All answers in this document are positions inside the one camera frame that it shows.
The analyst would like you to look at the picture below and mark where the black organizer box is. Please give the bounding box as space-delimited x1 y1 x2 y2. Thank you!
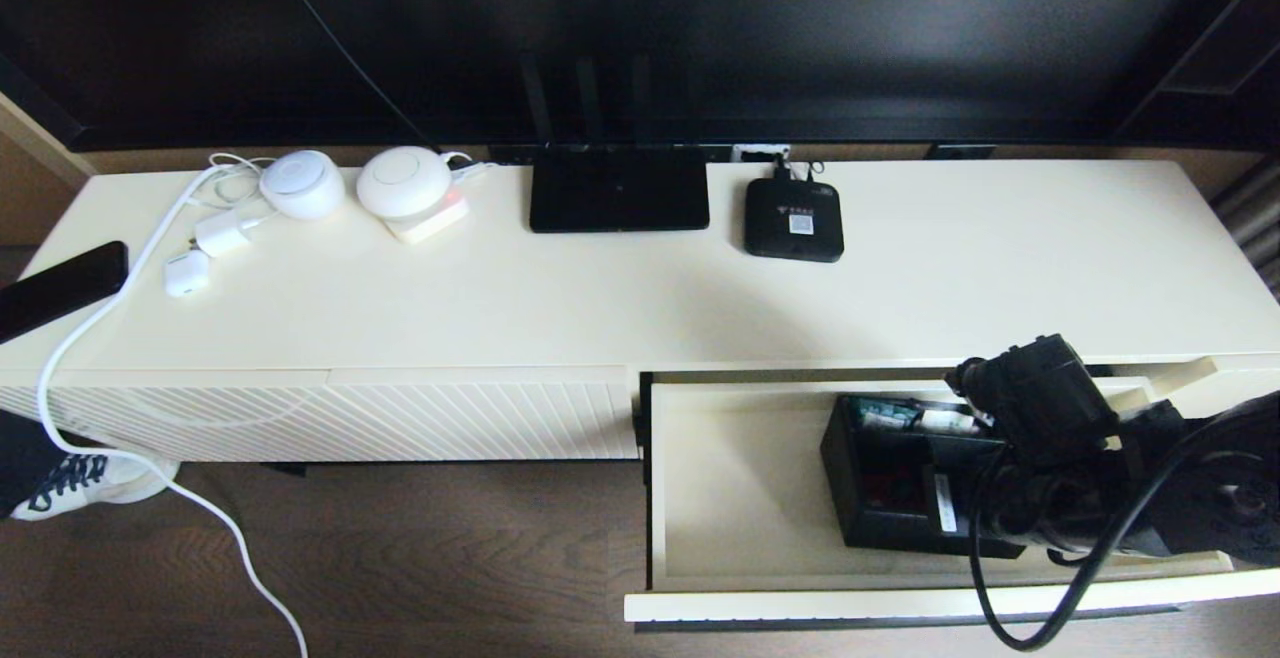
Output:
819 393 1026 560

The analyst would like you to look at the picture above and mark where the cream fluted drawer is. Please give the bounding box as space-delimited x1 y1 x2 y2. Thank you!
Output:
625 370 1280 624

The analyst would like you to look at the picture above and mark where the white ribbed cabinet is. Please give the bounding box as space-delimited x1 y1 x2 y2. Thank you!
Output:
0 158 1280 464

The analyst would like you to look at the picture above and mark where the red packet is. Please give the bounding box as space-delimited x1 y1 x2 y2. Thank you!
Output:
865 473 926 511

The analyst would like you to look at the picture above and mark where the black set-top box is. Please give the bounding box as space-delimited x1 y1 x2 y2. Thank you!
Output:
743 176 846 264

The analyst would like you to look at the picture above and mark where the black side shelf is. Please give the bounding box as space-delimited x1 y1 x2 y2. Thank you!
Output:
1115 0 1280 153

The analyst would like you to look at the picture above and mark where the black router with antennas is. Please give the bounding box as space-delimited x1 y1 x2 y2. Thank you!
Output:
518 51 712 234

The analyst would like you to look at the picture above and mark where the black television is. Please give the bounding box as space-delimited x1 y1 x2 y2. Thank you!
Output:
0 0 1257 152

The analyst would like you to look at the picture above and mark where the cream fluted cabinet front panel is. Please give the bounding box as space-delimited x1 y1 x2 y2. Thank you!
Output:
330 366 641 462
0 370 333 462

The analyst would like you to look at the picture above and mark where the white pink square base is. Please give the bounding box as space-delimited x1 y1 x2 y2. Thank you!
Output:
384 188 472 246

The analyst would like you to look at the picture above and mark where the white round dome device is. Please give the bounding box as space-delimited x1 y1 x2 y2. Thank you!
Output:
355 145 454 221

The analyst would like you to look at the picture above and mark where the small white round speaker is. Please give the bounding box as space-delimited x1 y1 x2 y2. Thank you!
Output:
258 149 347 222

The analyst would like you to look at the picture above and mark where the white charger adapter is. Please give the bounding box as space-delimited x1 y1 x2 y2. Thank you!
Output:
194 212 254 260

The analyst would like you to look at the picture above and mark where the small white charger cube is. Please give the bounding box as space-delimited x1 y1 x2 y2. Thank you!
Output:
162 249 212 299

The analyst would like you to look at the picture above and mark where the white sneaker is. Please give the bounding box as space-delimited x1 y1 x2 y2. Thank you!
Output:
12 450 181 522

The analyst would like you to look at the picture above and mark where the black smartphone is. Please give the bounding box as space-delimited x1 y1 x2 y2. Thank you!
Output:
0 240 131 345

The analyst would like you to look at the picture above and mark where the dark trouser leg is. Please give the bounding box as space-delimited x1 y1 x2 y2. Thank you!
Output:
0 410 66 519

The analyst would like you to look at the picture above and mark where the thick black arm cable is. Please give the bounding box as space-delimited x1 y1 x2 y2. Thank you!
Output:
966 403 1280 652

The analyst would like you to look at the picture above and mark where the white cable with connector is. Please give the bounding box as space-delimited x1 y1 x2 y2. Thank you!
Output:
445 150 499 186

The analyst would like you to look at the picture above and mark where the thin white charging cable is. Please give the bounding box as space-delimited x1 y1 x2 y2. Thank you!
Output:
186 151 281 251

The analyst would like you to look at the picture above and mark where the thick white power cable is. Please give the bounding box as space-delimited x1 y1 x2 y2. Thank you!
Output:
36 163 309 658

